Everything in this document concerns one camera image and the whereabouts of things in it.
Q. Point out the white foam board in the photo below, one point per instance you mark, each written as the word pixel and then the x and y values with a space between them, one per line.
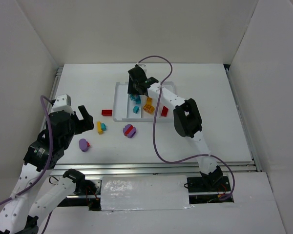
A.
pixel 139 193

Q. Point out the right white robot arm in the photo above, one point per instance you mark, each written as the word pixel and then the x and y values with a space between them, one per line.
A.
pixel 186 118

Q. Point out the purple and red lego stack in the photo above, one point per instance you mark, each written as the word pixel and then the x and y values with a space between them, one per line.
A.
pixel 129 131

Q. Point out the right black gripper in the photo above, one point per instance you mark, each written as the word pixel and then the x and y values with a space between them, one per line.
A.
pixel 133 87

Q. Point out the purple rounded lego brick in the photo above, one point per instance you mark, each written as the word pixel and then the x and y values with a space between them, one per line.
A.
pixel 83 145

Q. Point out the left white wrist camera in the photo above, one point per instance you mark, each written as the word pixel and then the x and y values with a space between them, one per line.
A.
pixel 62 103

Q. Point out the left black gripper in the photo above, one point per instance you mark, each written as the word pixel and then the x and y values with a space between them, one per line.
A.
pixel 78 123

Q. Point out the yellow butterfly lego brick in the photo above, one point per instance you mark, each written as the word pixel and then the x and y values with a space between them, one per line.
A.
pixel 148 108

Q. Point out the red rectangular lego brick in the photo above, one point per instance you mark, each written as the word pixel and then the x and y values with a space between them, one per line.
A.
pixel 107 112

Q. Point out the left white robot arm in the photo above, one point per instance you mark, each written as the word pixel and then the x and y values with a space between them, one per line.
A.
pixel 22 213

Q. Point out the aluminium frame rail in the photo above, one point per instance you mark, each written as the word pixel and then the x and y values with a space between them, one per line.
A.
pixel 128 169

